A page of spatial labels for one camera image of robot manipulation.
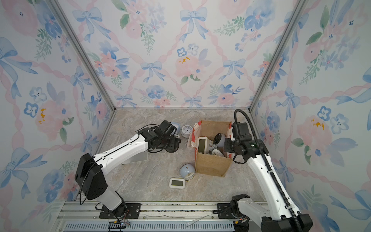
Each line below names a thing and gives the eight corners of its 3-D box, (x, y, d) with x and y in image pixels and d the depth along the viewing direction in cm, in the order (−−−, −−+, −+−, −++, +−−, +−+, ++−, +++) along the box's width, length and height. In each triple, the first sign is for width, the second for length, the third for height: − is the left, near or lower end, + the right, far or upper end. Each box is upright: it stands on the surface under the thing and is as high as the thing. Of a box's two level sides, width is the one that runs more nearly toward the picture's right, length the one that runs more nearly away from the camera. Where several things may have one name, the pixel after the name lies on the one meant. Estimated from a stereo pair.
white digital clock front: (169, 188, 83) (168, 187, 80) (169, 179, 86) (169, 178, 84) (185, 188, 83) (185, 187, 80) (185, 179, 86) (185, 178, 84)
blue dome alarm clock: (180, 180, 86) (179, 175, 79) (180, 169, 90) (180, 163, 83) (194, 181, 86) (195, 175, 79) (194, 169, 90) (194, 163, 83)
